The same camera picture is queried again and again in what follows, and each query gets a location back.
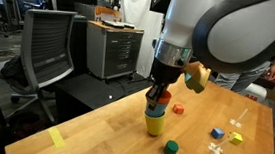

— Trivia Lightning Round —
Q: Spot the yellow cube block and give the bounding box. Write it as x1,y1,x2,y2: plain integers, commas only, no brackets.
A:
228,130,245,146

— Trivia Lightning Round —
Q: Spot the grey drawer cabinet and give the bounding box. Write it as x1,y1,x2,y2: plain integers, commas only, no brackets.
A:
82,19,146,84

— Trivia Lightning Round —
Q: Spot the white machine housing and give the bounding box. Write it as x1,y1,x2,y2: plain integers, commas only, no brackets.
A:
240,81,269,103

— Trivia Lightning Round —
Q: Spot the yellow tape strip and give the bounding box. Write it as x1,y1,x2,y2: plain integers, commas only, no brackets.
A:
46,126,68,150

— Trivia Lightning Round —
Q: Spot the black bag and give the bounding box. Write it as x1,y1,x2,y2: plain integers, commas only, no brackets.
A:
0,108,53,154

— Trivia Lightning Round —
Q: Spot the yellow plastic cup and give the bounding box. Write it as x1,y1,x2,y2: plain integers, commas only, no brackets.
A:
142,111,167,138

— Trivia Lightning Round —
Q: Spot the red cube block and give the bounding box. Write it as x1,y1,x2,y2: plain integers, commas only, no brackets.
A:
172,103,185,115

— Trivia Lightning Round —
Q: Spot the black low platform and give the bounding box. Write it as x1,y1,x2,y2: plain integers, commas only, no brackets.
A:
52,67,156,122

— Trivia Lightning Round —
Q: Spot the grey mesh office chair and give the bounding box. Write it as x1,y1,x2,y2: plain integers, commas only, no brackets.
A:
0,5,81,125

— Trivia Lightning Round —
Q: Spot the white tape mark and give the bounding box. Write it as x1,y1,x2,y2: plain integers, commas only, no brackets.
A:
207,131,237,154

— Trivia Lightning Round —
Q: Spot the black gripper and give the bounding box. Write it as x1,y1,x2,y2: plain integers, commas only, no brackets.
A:
144,57,184,113

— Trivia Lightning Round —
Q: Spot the white backdrop curtain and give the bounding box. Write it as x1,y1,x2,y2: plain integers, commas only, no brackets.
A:
112,0,168,80

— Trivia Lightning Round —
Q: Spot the green cylinder block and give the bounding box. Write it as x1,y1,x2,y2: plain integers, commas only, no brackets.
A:
162,139,180,154

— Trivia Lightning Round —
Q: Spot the blue plastic cup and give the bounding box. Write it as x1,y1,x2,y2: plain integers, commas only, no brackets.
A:
144,100,168,120

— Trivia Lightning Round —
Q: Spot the black flat device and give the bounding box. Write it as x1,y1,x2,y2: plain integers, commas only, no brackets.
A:
101,19,126,30

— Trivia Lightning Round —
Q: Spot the black cloth covered furniture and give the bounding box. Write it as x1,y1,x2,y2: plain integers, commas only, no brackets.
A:
67,14,92,76

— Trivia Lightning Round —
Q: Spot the blue cube block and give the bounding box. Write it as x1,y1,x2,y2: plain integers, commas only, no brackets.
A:
209,127,226,141

